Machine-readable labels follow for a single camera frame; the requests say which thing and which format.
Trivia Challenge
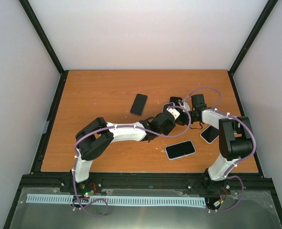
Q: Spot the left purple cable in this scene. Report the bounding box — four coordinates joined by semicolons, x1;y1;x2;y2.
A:
73;104;192;217

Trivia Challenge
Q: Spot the metal sheet front panel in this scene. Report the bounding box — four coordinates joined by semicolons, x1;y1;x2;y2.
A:
9;188;282;229

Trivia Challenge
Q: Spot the phone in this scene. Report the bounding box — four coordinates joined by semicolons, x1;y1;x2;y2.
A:
200;125;219;144
162;102;175;112
165;140;196;160

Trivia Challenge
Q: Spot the blue smartphone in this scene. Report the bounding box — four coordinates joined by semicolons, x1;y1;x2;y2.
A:
130;94;148;116

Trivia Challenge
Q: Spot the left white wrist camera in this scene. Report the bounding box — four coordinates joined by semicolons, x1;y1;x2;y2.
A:
167;107;180;120

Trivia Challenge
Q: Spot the left black frame post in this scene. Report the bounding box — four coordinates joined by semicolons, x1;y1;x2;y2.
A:
19;0;65;75

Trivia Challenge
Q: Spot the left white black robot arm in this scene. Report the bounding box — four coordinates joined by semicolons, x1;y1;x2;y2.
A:
70;108;180;192

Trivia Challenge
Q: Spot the phone in pink case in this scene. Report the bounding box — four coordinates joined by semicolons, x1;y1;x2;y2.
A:
200;125;219;144

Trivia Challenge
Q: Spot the black frame post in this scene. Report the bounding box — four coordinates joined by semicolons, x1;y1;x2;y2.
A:
228;0;278;77
19;0;65;75

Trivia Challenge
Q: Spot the right black frame post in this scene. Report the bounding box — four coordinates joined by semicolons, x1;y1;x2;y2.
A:
228;0;278;77

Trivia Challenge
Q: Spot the light blue slotted cable duct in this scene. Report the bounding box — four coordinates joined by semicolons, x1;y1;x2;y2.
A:
25;194;206;208

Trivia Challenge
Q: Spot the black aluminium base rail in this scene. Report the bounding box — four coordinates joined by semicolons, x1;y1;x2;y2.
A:
19;172;275;194

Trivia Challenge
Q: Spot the black phone case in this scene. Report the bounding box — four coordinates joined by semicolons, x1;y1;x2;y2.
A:
169;96;182;106

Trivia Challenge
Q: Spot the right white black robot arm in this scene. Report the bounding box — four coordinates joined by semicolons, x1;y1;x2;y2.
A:
174;94;256;194

